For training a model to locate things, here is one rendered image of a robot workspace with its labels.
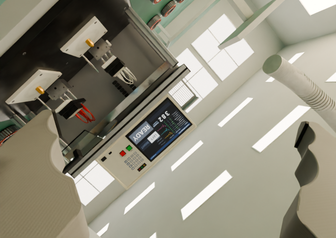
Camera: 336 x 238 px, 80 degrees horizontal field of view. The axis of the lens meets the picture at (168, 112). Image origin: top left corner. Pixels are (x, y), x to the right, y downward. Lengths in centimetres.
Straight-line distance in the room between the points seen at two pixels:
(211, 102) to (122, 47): 663
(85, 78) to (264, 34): 769
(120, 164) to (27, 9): 66
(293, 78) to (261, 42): 640
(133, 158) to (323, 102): 171
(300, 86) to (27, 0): 185
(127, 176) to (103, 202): 763
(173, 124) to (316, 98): 148
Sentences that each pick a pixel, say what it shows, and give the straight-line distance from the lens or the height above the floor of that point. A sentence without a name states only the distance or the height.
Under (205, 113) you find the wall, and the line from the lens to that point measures 749.
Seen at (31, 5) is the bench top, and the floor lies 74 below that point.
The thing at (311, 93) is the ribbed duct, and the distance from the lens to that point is 208.
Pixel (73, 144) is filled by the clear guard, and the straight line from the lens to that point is 67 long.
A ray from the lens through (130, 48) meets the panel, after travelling 102.
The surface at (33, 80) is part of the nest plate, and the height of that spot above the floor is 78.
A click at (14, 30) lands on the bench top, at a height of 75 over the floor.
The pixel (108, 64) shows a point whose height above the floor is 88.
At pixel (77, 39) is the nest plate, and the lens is 74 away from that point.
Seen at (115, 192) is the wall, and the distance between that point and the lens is 834.
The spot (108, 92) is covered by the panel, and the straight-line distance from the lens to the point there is 102.
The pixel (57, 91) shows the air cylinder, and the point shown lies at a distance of 95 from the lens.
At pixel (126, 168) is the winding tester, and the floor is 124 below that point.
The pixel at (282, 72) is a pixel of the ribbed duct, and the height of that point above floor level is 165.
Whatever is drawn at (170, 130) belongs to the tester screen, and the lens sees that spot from 91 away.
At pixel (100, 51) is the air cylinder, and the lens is 90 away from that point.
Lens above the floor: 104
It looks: 9 degrees up
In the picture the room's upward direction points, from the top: 137 degrees clockwise
